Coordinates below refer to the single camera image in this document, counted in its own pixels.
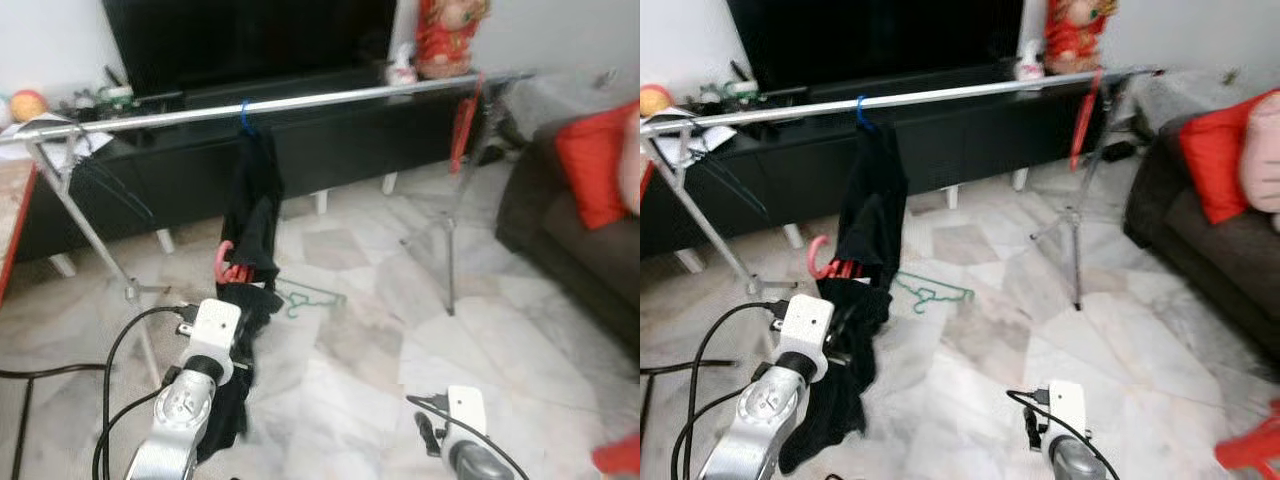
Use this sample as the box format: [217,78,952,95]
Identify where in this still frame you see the red plastic clothes hanger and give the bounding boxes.
[449,75,486,176]
[213,240,259,289]
[1068,70,1104,171]
[806,235,863,284]

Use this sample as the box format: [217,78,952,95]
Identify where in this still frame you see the green clothes hanger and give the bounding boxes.
[275,280,348,319]
[893,272,976,316]

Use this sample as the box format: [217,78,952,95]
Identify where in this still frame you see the red plastic stool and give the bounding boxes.
[1215,400,1280,476]
[592,432,640,476]

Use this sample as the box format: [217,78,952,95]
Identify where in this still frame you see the dark grey sofa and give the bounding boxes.
[1123,110,1280,346]
[495,100,640,353]

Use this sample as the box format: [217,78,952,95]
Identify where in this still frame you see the black T-shirt small chest print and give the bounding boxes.
[218,128,286,288]
[838,122,909,286]

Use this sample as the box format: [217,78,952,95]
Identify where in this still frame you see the black TV console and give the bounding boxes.
[640,65,1126,263]
[15,70,501,263]

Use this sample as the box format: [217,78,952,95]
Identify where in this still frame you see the pink cat face pillow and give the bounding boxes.
[1238,115,1280,236]
[617,112,640,216]

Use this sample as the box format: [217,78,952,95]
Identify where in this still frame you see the silver metal clothes rack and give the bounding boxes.
[0,68,538,389]
[640,65,1164,313]

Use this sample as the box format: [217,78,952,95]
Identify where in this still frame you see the grey cloth covered side table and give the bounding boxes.
[1125,68,1280,136]
[497,68,640,141]

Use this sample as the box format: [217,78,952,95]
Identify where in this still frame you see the red seated figurine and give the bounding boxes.
[414,0,491,81]
[1043,0,1119,76]

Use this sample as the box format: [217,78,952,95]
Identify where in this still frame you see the white papers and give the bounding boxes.
[650,115,746,166]
[10,125,116,171]

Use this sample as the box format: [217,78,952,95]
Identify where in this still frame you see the black television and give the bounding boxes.
[102,0,398,98]
[727,0,1023,93]

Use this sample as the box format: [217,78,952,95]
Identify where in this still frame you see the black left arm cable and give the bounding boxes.
[672,298,793,480]
[93,303,198,480]

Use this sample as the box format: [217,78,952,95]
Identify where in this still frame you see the black wire hanger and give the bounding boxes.
[68,120,158,223]
[690,125,771,216]

